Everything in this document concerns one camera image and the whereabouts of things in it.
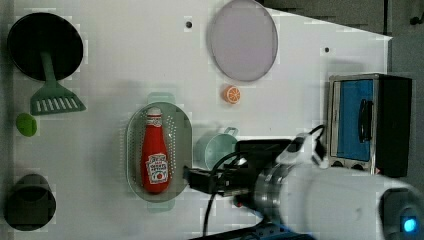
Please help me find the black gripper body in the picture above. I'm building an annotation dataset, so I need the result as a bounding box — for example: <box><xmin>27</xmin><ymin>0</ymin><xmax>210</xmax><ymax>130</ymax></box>
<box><xmin>183</xmin><ymin>139</ymin><xmax>290</xmax><ymax>196</ymax></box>

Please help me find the red plush ketchup bottle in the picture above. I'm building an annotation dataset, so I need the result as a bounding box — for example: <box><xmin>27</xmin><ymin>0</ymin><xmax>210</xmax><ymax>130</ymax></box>
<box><xmin>140</xmin><ymin>107</ymin><xmax>170</xmax><ymax>194</ymax></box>

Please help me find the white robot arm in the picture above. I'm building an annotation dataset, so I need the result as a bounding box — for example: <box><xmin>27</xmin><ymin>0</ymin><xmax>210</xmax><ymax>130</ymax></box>
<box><xmin>184</xmin><ymin>139</ymin><xmax>423</xmax><ymax>240</ymax></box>

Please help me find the green measuring cup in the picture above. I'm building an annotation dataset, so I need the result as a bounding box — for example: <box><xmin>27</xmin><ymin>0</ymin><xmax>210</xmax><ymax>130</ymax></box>
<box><xmin>194</xmin><ymin>127</ymin><xmax>239</xmax><ymax>170</ymax></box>

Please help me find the orange slice toy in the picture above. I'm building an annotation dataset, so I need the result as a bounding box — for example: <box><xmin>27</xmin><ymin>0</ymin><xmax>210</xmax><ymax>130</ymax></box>
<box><xmin>223</xmin><ymin>86</ymin><xmax>241</xmax><ymax>104</ymax></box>

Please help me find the pale purple round plate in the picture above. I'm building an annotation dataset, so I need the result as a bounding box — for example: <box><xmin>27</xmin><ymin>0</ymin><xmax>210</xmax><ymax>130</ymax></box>
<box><xmin>209</xmin><ymin>0</ymin><xmax>278</xmax><ymax>81</ymax></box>

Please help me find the black toaster oven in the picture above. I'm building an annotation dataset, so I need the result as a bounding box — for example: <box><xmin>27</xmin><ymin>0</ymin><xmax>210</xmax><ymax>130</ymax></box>
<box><xmin>327</xmin><ymin>73</ymin><xmax>412</xmax><ymax>178</ymax></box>

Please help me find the green slotted spatula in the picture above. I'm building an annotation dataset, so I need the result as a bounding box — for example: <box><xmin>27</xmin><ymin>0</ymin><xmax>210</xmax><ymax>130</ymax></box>
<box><xmin>30</xmin><ymin>51</ymin><xmax>86</xmax><ymax>116</ymax></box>

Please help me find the dark grey cup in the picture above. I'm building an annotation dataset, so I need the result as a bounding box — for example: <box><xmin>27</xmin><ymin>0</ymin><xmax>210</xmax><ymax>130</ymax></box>
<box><xmin>4</xmin><ymin>174</ymin><xmax>57</xmax><ymax>231</ymax></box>

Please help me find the green round lime toy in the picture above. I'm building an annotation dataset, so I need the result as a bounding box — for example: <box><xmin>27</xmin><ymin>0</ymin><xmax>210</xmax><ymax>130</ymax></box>
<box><xmin>15</xmin><ymin>113</ymin><xmax>37</xmax><ymax>137</ymax></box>

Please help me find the black round pan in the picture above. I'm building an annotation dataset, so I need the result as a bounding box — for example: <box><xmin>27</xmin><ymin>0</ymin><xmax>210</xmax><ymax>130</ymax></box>
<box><xmin>7</xmin><ymin>12</ymin><xmax>84</xmax><ymax>81</ymax></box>

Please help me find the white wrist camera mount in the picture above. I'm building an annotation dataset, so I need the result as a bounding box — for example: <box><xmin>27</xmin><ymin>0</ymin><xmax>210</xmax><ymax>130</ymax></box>
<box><xmin>276</xmin><ymin>125</ymin><xmax>329</xmax><ymax>169</ymax></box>

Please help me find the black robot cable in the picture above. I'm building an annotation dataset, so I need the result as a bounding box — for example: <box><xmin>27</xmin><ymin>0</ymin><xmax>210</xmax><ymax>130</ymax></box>
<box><xmin>202</xmin><ymin>150</ymin><xmax>268</xmax><ymax>238</ymax></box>

